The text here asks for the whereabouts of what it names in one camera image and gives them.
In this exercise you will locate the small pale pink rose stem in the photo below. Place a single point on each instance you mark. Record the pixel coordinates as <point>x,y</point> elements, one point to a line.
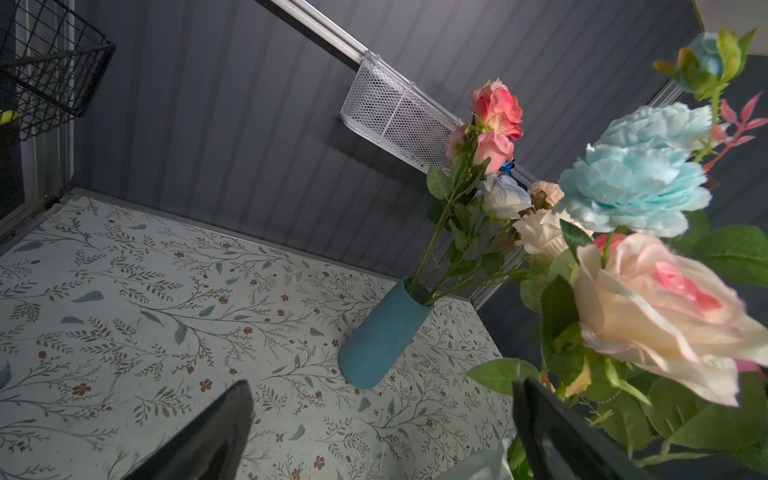
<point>475,153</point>

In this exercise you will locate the cream rose stem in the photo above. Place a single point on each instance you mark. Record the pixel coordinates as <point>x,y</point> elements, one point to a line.
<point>656,347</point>

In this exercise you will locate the white ribbed ceramic vase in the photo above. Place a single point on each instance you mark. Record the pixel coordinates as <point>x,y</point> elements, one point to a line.
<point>487,464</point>

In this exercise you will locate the white peony flower stem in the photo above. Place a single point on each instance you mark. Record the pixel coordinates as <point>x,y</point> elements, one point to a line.
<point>542,239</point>

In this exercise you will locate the blue ceramic vase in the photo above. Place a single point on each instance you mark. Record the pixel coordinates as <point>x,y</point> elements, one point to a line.
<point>380,339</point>

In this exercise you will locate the white blue flower spray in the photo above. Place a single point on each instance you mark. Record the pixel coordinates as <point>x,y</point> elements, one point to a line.
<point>649,171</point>

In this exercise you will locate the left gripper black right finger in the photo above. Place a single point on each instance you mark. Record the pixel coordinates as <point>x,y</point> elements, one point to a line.
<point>558,442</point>

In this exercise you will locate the large pink rose stem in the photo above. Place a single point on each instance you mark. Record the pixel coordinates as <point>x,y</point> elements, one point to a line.
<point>492,106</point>

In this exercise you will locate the white rose stem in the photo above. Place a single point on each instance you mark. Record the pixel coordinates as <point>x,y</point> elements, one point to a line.
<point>481,225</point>

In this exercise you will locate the black wire basket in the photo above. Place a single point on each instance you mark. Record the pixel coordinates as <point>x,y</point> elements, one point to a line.
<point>52,62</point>

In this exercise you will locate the floral patterned table mat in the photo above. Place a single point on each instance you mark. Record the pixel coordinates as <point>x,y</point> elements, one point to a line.
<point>118,327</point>

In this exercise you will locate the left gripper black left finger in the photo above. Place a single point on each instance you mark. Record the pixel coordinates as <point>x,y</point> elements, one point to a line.
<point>210,446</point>

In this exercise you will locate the white wire mesh basket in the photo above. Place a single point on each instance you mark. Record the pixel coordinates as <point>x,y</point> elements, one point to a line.
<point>390,111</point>

